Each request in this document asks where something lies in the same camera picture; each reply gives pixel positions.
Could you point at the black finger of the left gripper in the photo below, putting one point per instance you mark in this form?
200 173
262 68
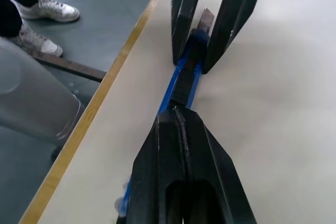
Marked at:
233 19
185 3

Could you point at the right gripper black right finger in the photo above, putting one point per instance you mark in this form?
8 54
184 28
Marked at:
212 171

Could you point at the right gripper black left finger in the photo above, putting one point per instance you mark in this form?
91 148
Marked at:
149 171

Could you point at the blue pen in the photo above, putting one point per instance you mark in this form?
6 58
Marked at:
183 85

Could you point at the dark steel floor bar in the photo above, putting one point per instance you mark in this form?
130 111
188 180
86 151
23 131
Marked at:
76 69

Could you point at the white sneaker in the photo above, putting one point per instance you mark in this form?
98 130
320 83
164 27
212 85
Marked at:
36 40
52 9

